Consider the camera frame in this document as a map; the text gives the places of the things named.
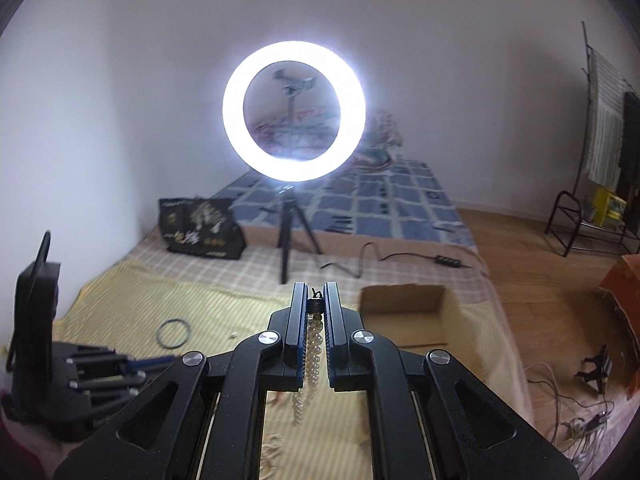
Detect dark blue bangle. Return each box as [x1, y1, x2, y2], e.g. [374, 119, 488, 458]
[155, 318, 192, 350]

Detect long white pearl necklace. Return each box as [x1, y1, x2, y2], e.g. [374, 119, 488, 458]
[290, 309, 327, 428]

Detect yellow striped cloth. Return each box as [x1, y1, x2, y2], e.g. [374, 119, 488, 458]
[53, 263, 512, 479]

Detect brown cardboard box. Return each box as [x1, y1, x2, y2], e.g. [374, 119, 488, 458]
[358, 284, 462, 349]

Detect black snack bag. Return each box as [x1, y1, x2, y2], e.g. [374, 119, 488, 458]
[158, 197, 246, 260]

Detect small black phone stand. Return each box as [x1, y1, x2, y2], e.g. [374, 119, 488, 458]
[575, 344, 613, 394]

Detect checkered pink bedsheet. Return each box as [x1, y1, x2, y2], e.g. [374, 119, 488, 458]
[119, 224, 532, 411]

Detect blue patterned bedsheet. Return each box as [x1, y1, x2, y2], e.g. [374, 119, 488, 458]
[214, 156, 476, 250]

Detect orange covered box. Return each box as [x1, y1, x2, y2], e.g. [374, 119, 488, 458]
[599, 255, 640, 344]

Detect black clothes rack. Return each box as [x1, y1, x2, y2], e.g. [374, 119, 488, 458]
[544, 42, 639, 257]

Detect yellow box on rack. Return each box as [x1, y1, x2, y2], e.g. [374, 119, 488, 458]
[592, 186, 626, 229]

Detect folded floral quilt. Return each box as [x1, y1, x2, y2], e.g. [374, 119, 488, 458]
[347, 108, 404, 171]

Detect phone holder clamp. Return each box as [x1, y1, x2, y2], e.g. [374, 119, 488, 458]
[272, 68, 316, 99]

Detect striped hanging towel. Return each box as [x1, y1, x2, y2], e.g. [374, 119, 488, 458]
[585, 47, 629, 191]

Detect black power cable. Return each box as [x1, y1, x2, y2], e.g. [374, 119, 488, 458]
[319, 242, 474, 279]

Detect white ring light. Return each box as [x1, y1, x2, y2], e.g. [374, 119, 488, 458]
[221, 31, 368, 182]

